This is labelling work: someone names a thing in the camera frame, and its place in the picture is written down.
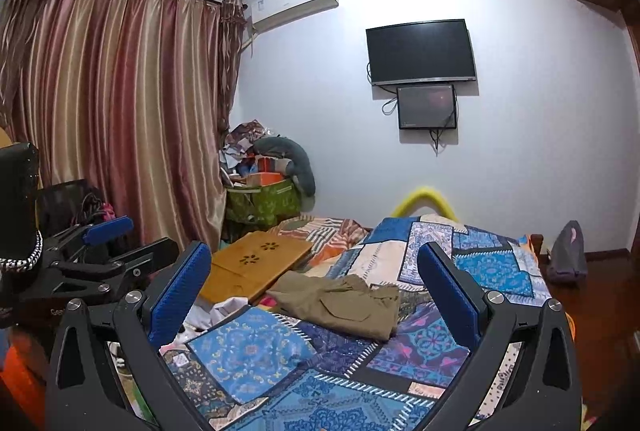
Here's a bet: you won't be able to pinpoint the striped pink curtain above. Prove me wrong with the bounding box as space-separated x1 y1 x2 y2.
1 0 245 247

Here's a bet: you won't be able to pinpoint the yellow plush pillow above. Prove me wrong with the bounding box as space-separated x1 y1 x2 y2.
390 186 458 222

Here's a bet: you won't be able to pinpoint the green storage box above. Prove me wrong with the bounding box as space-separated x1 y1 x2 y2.
226 179 302 227

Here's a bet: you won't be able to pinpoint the white air conditioner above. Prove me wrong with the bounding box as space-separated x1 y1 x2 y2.
250 0 338 34

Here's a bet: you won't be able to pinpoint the small black wall monitor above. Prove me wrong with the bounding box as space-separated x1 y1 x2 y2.
397 84 457 130

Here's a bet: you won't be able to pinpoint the colourful patchwork bedspread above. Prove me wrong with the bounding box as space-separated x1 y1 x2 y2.
160 214 550 430

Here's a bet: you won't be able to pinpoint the olive green pants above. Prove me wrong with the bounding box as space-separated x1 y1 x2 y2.
267 272 400 341

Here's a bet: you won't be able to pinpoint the black wall television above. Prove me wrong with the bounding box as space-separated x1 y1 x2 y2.
366 18 476 86

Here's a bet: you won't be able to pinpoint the grey plush toy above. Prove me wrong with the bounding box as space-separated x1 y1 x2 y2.
254 136 316 197

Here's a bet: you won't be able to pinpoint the grey backpack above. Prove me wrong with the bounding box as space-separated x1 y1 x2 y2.
547 220 588 283

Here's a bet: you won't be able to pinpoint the wooden lap desk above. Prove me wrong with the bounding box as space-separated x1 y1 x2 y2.
200 232 312 304

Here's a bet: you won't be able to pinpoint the white cloth on bed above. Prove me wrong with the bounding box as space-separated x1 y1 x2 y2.
174 297 248 344

